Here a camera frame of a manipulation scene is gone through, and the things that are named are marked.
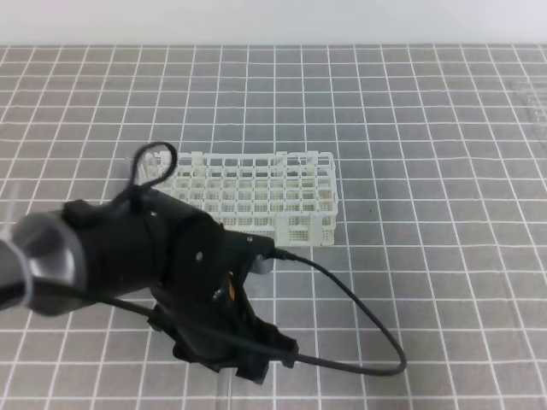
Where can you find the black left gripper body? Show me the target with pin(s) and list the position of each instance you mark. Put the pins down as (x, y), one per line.
(194, 268)

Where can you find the grey checked tablecloth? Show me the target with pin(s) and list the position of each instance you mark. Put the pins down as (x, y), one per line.
(441, 226)

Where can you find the white test tube rack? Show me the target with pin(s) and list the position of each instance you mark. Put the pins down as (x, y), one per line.
(289, 197)

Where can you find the clear test tube pile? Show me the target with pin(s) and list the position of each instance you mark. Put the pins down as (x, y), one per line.
(532, 96)

